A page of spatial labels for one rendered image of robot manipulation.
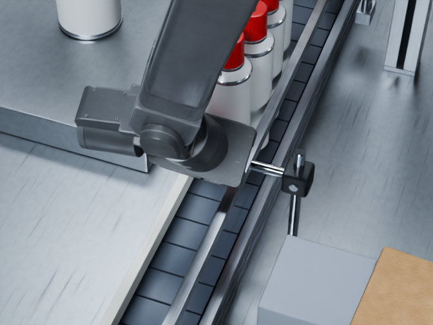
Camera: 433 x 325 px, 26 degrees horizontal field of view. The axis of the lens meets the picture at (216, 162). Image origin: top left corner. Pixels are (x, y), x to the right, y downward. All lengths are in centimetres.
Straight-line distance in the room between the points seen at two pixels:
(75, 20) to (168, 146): 52
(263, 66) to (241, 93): 5
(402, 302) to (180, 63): 25
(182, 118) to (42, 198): 43
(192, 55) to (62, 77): 58
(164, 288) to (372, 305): 35
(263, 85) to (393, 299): 41
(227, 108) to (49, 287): 29
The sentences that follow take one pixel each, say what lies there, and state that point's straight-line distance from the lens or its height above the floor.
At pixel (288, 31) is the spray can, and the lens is 115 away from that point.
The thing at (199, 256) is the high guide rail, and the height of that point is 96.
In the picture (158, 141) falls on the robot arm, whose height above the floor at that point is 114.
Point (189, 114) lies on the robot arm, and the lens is 77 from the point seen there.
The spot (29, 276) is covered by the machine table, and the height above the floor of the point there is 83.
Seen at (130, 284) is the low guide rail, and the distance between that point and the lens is 98.
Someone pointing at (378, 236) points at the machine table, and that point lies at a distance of 114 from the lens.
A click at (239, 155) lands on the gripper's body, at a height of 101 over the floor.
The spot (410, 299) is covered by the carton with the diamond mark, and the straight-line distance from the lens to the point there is 73.
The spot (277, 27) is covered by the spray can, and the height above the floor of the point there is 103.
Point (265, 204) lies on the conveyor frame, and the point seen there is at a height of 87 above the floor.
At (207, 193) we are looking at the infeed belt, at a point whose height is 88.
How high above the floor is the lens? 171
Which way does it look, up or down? 47 degrees down
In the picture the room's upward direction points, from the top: straight up
